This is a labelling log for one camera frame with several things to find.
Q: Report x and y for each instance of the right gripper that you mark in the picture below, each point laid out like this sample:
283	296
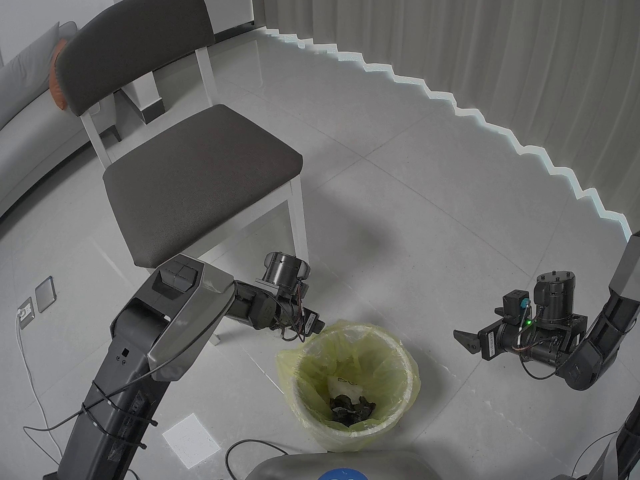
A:
507	343

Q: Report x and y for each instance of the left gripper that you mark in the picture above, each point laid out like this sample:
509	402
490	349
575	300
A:
315	324

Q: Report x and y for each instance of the yellow plastic bag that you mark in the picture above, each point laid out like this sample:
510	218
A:
287	368

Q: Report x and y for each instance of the white printed wrapper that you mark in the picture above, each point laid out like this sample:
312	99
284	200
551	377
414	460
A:
345	387

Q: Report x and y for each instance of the black plastic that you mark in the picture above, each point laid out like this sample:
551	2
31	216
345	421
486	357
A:
352	408

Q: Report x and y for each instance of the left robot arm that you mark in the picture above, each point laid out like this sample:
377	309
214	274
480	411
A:
170	318

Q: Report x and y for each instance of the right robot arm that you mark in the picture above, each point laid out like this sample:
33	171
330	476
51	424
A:
590	363

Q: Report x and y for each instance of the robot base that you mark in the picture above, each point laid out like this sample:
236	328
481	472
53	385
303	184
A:
300	468

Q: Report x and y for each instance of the white trash bin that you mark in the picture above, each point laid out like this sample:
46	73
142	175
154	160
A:
360	435

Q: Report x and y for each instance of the grey padded white-legged chair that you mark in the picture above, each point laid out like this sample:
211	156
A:
200	178

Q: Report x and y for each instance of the pale grey curtain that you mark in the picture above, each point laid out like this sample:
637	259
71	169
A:
500	43

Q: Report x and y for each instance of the pale grey sofa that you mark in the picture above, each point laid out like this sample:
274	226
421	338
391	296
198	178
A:
30	133

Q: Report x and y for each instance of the orange cushion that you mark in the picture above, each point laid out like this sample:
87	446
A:
59	88

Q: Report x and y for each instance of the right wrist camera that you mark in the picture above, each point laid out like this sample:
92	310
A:
515	308

